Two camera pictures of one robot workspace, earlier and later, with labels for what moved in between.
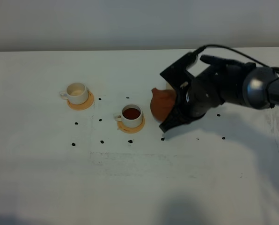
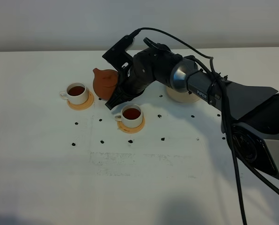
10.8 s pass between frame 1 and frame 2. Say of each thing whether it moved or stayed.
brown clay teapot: moved
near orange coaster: stayed
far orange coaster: stayed
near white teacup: stayed
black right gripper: moved
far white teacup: stayed
